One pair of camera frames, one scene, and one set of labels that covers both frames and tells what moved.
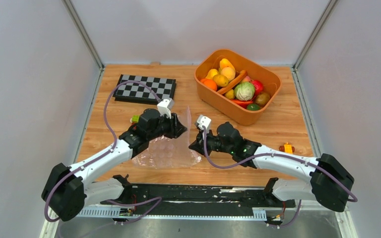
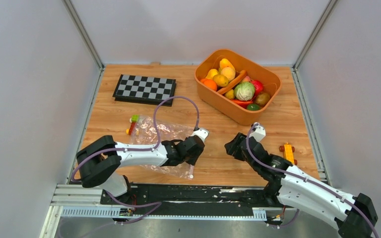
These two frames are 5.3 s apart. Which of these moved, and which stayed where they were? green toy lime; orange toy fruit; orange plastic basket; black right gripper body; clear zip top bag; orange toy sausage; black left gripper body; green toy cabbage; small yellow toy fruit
Moved: clear zip top bag; black left gripper body; black right gripper body
Stayed: small yellow toy fruit; orange plastic basket; orange toy fruit; green toy lime; orange toy sausage; green toy cabbage
